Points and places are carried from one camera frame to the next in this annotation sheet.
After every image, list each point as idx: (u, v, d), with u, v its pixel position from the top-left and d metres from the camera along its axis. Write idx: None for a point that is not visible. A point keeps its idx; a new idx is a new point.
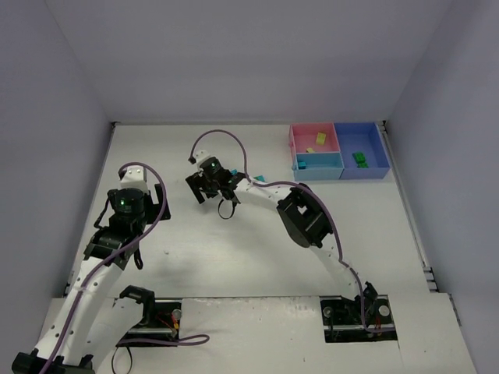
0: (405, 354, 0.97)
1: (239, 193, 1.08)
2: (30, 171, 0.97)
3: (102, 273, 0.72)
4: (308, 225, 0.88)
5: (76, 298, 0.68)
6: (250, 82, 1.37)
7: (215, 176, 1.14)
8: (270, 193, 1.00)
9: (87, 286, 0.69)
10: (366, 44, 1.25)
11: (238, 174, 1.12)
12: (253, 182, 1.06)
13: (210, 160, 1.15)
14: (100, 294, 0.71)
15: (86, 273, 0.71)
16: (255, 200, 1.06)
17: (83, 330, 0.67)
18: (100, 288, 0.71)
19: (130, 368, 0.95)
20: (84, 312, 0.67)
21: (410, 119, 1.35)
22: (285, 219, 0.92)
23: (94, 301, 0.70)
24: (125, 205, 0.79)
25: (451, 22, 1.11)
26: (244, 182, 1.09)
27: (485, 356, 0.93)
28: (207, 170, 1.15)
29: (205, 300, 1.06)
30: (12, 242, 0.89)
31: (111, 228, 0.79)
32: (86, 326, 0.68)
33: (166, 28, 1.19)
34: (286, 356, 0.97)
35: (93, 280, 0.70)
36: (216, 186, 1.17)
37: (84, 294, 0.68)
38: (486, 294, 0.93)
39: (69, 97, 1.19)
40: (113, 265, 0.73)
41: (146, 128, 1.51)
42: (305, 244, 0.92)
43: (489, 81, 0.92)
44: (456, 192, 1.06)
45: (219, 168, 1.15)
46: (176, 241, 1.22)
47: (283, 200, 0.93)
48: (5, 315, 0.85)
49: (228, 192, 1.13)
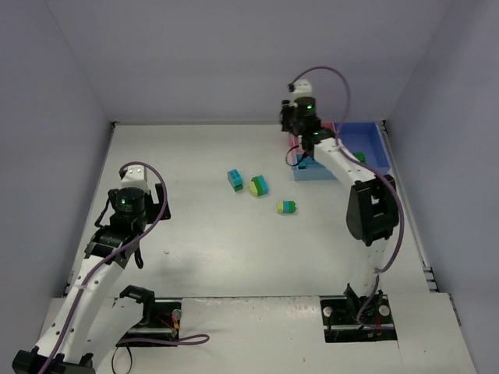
0: (405, 353, 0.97)
1: (317, 152, 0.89)
2: (30, 171, 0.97)
3: (103, 272, 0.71)
4: (373, 219, 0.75)
5: (76, 295, 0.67)
6: (250, 82, 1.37)
7: (305, 119, 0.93)
8: (351, 168, 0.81)
9: (88, 284, 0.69)
10: (366, 44, 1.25)
11: (327, 132, 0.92)
12: (340, 148, 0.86)
13: (309, 100, 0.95)
14: (100, 292, 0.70)
15: (86, 272, 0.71)
16: (330, 166, 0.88)
17: (84, 329, 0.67)
18: (100, 287, 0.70)
19: (129, 368, 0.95)
20: (85, 311, 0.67)
21: (410, 119, 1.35)
22: (352, 199, 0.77)
23: (95, 299, 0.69)
24: (126, 204, 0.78)
25: (451, 22, 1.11)
26: (329, 142, 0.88)
27: (485, 356, 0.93)
28: (299, 107, 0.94)
29: (205, 300, 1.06)
30: (12, 241, 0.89)
31: (111, 227, 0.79)
32: (87, 323, 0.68)
33: (166, 28, 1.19)
34: (286, 356, 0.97)
35: (93, 279, 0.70)
36: (296, 130, 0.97)
37: (84, 291, 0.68)
38: (486, 294, 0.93)
39: (68, 96, 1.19)
40: (114, 263, 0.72)
41: (146, 128, 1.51)
42: (356, 234, 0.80)
43: (489, 80, 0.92)
44: (457, 192, 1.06)
45: (313, 114, 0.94)
46: (177, 241, 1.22)
47: (360, 181, 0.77)
48: (5, 315, 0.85)
49: (306, 145, 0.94)
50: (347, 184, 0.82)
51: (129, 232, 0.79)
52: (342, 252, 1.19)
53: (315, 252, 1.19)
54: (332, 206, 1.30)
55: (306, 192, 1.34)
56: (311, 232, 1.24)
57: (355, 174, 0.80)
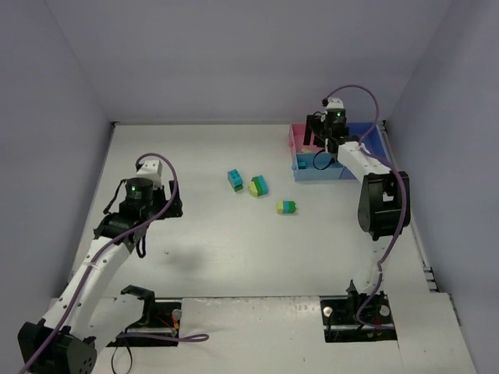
0: (405, 353, 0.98)
1: (340, 150, 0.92)
2: (30, 170, 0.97)
3: (111, 252, 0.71)
4: (382, 211, 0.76)
5: (86, 272, 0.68)
6: (250, 82, 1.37)
7: (333, 125, 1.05)
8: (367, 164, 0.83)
9: (97, 262, 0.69)
10: (366, 44, 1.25)
11: (353, 136, 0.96)
12: (361, 148, 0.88)
13: (338, 109, 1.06)
14: (108, 271, 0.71)
15: (96, 250, 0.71)
16: (349, 164, 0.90)
17: (90, 305, 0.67)
18: (108, 266, 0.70)
19: (130, 368, 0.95)
20: (93, 287, 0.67)
21: (410, 119, 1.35)
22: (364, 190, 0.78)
23: (103, 277, 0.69)
24: (136, 192, 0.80)
25: (451, 23, 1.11)
26: (352, 142, 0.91)
27: (484, 356, 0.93)
28: (329, 114, 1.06)
29: (206, 300, 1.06)
30: (12, 241, 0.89)
31: (120, 212, 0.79)
32: (93, 302, 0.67)
33: (165, 29, 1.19)
34: (286, 356, 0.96)
35: (102, 258, 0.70)
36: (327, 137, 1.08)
37: (93, 269, 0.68)
38: (486, 294, 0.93)
39: (68, 96, 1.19)
40: (122, 245, 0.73)
41: (146, 128, 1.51)
42: (365, 228, 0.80)
43: (489, 80, 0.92)
44: (456, 192, 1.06)
45: (341, 121, 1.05)
46: (177, 241, 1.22)
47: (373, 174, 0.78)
48: (5, 314, 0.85)
49: (331, 146, 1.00)
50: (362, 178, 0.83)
51: (137, 219, 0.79)
52: (343, 252, 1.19)
53: (316, 252, 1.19)
54: (333, 206, 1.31)
55: (306, 192, 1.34)
56: (312, 232, 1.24)
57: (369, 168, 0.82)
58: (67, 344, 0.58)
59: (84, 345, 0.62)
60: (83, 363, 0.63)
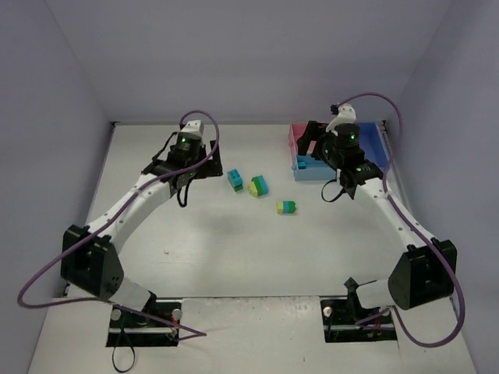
0: (405, 353, 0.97)
1: (360, 192, 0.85)
2: (30, 170, 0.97)
3: (157, 186, 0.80)
4: (422, 291, 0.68)
5: (132, 196, 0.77)
6: (250, 82, 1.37)
7: (345, 151, 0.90)
8: (402, 227, 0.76)
9: (143, 192, 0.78)
10: (366, 44, 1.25)
11: (373, 169, 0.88)
12: (387, 195, 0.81)
13: (351, 130, 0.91)
14: (150, 202, 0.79)
15: (142, 182, 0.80)
16: (373, 210, 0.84)
17: (127, 227, 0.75)
18: (151, 198, 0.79)
19: (134, 361, 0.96)
20: (134, 211, 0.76)
21: (410, 119, 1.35)
22: (402, 266, 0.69)
23: (144, 206, 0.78)
24: (185, 143, 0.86)
25: (451, 23, 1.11)
26: (376, 185, 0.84)
27: (484, 355, 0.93)
28: (341, 137, 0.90)
29: (206, 299, 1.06)
30: (12, 242, 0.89)
31: (167, 160, 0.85)
32: (130, 226, 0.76)
33: (165, 29, 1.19)
34: (285, 356, 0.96)
35: (148, 189, 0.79)
36: (334, 160, 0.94)
37: (138, 195, 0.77)
38: (485, 294, 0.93)
39: (68, 96, 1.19)
40: (168, 184, 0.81)
41: (146, 128, 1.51)
42: (398, 301, 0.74)
43: (489, 80, 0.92)
44: (456, 192, 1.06)
45: (354, 146, 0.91)
46: (177, 241, 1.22)
47: (413, 248, 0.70)
48: (5, 315, 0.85)
49: (346, 179, 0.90)
50: (396, 243, 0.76)
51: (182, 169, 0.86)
52: (343, 252, 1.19)
53: (316, 252, 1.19)
54: (333, 206, 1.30)
55: (306, 192, 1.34)
56: (312, 232, 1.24)
57: (406, 236, 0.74)
58: (105, 250, 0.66)
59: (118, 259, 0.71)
60: (113, 279, 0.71)
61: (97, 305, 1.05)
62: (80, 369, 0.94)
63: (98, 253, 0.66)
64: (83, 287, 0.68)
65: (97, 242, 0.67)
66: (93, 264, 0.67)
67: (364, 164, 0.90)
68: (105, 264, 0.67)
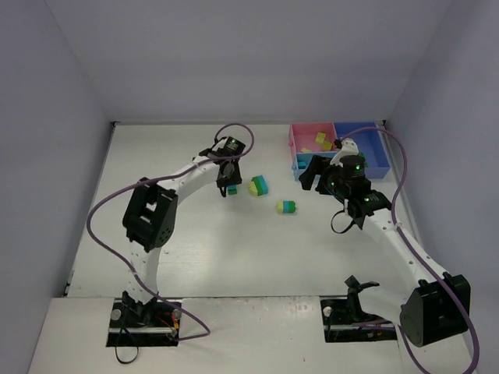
0: (405, 354, 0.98)
1: (370, 223, 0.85)
2: (30, 171, 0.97)
3: (210, 166, 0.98)
4: (436, 327, 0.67)
5: (192, 167, 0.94)
6: (250, 82, 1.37)
7: (351, 181, 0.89)
8: (412, 261, 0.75)
9: (200, 166, 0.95)
10: (366, 43, 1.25)
11: (380, 199, 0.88)
12: (397, 227, 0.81)
13: (357, 160, 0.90)
14: (203, 177, 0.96)
15: (199, 160, 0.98)
16: (383, 241, 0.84)
17: (183, 190, 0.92)
18: (205, 173, 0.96)
19: (137, 355, 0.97)
20: (192, 178, 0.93)
21: (411, 119, 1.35)
22: (414, 303, 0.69)
23: (199, 177, 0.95)
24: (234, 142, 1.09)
25: (451, 23, 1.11)
26: (384, 216, 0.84)
27: (483, 355, 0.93)
28: (347, 168, 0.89)
29: (206, 300, 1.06)
30: (12, 243, 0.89)
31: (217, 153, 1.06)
32: (185, 189, 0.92)
33: (165, 29, 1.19)
34: (286, 355, 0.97)
35: (203, 166, 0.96)
36: (341, 189, 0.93)
37: (196, 167, 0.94)
38: (484, 295, 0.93)
39: (68, 96, 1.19)
40: (216, 167, 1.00)
41: (146, 128, 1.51)
42: (412, 336, 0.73)
43: (489, 80, 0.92)
44: (457, 193, 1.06)
45: (361, 175, 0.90)
46: (176, 241, 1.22)
47: (424, 284, 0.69)
48: (6, 315, 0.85)
49: (355, 209, 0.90)
50: (406, 276, 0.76)
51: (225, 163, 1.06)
52: (343, 251, 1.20)
53: (316, 253, 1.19)
54: (337, 216, 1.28)
55: (306, 192, 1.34)
56: (312, 232, 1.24)
57: (416, 271, 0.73)
58: (171, 199, 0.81)
59: (174, 215, 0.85)
60: (162, 233, 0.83)
61: (96, 305, 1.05)
62: (79, 369, 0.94)
63: (164, 201, 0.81)
64: (138, 231, 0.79)
65: (162, 194, 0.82)
66: (159, 209, 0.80)
67: (372, 193, 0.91)
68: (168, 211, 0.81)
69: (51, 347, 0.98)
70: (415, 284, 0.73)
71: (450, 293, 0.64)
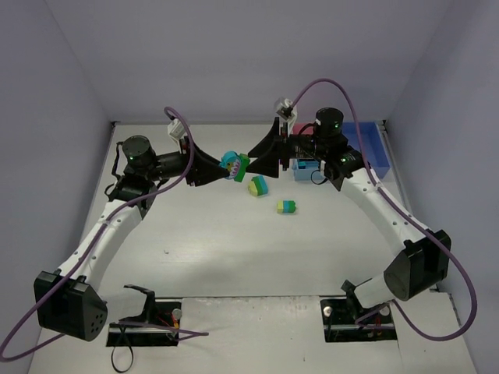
0: (405, 354, 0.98)
1: (348, 184, 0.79)
2: (29, 170, 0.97)
3: (125, 213, 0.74)
4: (419, 282, 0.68)
5: (100, 229, 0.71)
6: (250, 81, 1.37)
7: (327, 141, 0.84)
8: (396, 220, 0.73)
9: (111, 220, 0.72)
10: (366, 43, 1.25)
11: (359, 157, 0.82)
12: (377, 188, 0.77)
13: (334, 118, 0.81)
14: (122, 229, 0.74)
15: (109, 211, 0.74)
16: (363, 204, 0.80)
17: (102, 261, 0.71)
18: (122, 224, 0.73)
19: (132, 364, 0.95)
20: (106, 243, 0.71)
21: (410, 119, 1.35)
22: (401, 262, 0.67)
23: (117, 234, 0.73)
24: (136, 159, 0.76)
25: (451, 22, 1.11)
26: (363, 176, 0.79)
27: (484, 355, 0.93)
28: (324, 128, 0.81)
29: (206, 300, 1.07)
30: (12, 243, 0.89)
31: (126, 177, 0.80)
32: (106, 257, 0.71)
33: (164, 29, 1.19)
34: (285, 354, 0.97)
35: (117, 217, 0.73)
36: (316, 150, 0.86)
37: (107, 226, 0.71)
38: (483, 295, 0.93)
39: (67, 96, 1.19)
40: (136, 207, 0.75)
41: (147, 128, 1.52)
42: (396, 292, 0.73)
43: (488, 80, 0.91)
44: (456, 192, 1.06)
45: (337, 134, 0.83)
46: (177, 241, 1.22)
47: (409, 243, 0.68)
48: (6, 314, 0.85)
49: (331, 171, 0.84)
50: (389, 237, 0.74)
51: (147, 186, 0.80)
52: (343, 251, 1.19)
53: (316, 253, 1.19)
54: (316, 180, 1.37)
55: (306, 192, 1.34)
56: (312, 232, 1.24)
57: (401, 230, 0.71)
58: (83, 294, 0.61)
59: (97, 298, 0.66)
60: (96, 317, 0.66)
61: None
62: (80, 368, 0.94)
63: (76, 299, 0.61)
64: (65, 330, 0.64)
65: (73, 288, 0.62)
66: (73, 308, 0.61)
67: (348, 152, 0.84)
68: (83, 309, 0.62)
69: (51, 347, 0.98)
70: (400, 245, 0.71)
71: (437, 243, 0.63)
